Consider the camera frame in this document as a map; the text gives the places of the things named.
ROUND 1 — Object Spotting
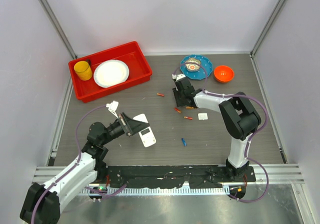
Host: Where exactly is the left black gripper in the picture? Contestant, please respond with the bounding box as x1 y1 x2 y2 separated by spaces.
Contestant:
100 112 149 146

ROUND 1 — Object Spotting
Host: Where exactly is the white remote control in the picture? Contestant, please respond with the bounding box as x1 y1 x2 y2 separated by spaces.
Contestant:
133 113 157 148

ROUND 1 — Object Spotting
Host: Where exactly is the white battery cover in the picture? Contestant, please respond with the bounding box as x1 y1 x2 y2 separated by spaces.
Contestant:
198 112 209 121

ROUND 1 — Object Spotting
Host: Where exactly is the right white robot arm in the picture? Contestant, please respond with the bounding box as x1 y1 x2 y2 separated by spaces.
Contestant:
172 74 262 182

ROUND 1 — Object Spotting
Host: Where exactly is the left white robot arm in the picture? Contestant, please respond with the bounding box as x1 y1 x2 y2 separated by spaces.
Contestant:
19 112 150 224

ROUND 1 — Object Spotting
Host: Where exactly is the blue plate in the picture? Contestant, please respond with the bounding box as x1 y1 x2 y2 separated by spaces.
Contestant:
180 54 213 81

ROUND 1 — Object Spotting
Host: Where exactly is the small patterned bowl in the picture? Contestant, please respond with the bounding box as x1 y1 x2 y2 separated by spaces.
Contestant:
185 57 201 72

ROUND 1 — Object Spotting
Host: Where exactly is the orange bowl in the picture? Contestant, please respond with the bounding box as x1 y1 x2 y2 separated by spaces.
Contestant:
213 65 235 83

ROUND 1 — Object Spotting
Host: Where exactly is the blue battery centre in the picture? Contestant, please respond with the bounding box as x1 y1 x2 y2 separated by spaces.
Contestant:
181 138 187 147

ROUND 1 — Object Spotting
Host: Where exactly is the white paper plate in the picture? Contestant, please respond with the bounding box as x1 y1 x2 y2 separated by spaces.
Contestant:
93 59 130 88

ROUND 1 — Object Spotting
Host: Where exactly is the red plastic bin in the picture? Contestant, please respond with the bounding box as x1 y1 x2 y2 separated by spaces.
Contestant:
68 41 153 103

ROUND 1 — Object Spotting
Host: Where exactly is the yellow cup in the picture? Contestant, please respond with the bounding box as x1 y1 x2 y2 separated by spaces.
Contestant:
73 61 93 81

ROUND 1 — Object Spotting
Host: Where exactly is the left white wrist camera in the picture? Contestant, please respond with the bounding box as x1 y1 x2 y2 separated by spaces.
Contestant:
105 100 119 118

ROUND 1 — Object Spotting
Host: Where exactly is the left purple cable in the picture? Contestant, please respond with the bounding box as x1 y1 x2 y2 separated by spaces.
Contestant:
29 105 126 224

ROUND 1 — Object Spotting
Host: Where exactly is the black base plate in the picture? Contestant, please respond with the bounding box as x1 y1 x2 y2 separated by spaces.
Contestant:
89 165 256 189

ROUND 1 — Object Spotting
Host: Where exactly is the white slotted cable duct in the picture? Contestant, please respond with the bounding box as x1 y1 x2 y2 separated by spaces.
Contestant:
79 186 230 196

